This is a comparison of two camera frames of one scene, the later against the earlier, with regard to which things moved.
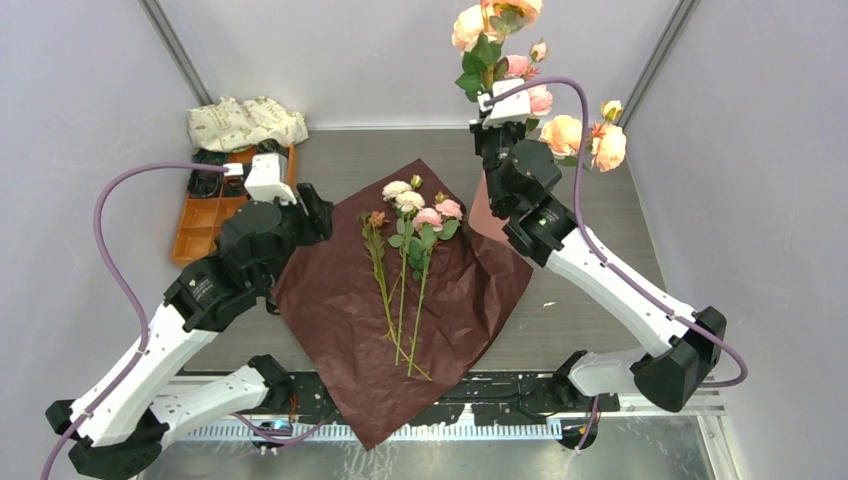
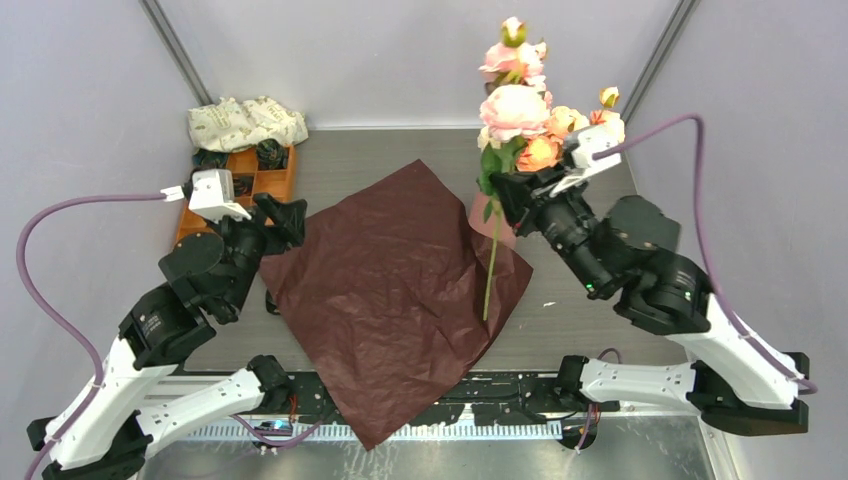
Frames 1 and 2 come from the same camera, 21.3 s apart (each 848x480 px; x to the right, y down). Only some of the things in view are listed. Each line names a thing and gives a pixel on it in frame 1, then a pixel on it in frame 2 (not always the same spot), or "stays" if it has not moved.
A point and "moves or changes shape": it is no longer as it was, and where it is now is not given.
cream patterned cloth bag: [233, 124] stays
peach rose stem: [479, 32] moves or changes shape
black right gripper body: [494, 144] to [559, 218]
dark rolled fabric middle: [234, 187] stays
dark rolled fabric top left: [205, 156] stays
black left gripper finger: [320, 211] to [289, 218]
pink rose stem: [434, 224] moves or changes shape
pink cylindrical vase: [481, 217] stays
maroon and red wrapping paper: [404, 291] stays
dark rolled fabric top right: [271, 146] stays
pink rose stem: [519, 67] to [514, 61]
